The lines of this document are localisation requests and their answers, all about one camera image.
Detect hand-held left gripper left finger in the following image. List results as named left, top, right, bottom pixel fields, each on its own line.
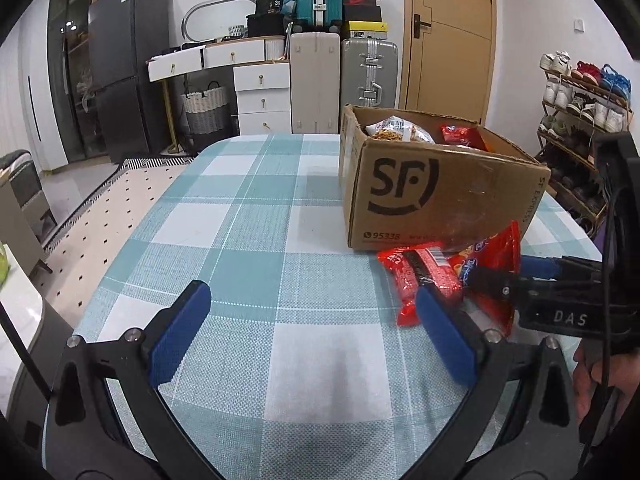
left=44, top=280, right=213, bottom=480

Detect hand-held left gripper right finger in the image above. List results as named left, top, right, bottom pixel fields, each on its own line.
left=415, top=285, right=583, bottom=480

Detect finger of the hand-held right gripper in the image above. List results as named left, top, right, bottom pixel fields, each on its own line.
left=519, top=255, right=568, bottom=283
left=469, top=264, right=523, bottom=307

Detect large red chips bag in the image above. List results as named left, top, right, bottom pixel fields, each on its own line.
left=444, top=220, right=524, bottom=337

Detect red noodle packet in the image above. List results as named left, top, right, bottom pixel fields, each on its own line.
left=376, top=242, right=464, bottom=329

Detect brown cardboard box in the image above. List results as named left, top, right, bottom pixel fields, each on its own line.
left=339, top=104, right=552, bottom=252

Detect small red snack packet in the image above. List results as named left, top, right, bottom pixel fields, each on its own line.
left=439, top=124, right=489, bottom=152

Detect white orange snack packet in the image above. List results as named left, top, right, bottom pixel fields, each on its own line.
left=364, top=115, right=437, bottom=145

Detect person's right forearm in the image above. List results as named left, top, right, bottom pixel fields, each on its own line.
left=585, top=392, right=640, bottom=480

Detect person's right hand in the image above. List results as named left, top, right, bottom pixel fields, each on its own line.
left=572, top=340, right=640, bottom=426

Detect teal checked tablecloth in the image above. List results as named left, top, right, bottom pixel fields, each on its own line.
left=42, top=132, right=603, bottom=480

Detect wooden shoe rack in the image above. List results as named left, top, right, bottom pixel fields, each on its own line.
left=536, top=72, right=632, bottom=233

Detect cream dotted rug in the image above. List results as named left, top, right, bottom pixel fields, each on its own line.
left=29, top=156, right=197, bottom=313

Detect white marble side table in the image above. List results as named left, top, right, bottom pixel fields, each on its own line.
left=0, top=240, right=77, bottom=416

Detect rows of sneakers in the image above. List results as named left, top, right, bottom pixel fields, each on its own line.
left=538, top=51, right=632, bottom=136

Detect grey chair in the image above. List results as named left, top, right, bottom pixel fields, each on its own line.
left=0, top=149, right=57, bottom=253

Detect woven laundry basket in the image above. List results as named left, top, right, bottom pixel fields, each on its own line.
left=181, top=81, right=232, bottom=137

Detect wooden door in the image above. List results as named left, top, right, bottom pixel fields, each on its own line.
left=403, top=0, right=497, bottom=127

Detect silver suitcase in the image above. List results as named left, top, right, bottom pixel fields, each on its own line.
left=340, top=37, right=400, bottom=110

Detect white drawer dresser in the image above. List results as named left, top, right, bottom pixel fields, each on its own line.
left=146, top=35, right=293, bottom=137

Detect grey refrigerator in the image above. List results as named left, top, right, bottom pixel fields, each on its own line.
left=88, top=0, right=174, bottom=164

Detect beige suitcase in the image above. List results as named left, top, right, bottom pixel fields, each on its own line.
left=289, top=31, right=344, bottom=135

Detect dark glass cabinet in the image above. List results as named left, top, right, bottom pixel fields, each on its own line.
left=46, top=0, right=110, bottom=162

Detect yellow black shoe box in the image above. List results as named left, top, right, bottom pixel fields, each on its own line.
left=341, top=20, right=390, bottom=41

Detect black storage box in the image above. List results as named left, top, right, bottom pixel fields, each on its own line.
left=246, top=13, right=286, bottom=39

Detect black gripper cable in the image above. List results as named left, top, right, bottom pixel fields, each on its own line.
left=586, top=160, right=632, bottom=461

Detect oval chrome mirror frame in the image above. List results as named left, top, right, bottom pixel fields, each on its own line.
left=181, top=0, right=259, bottom=44

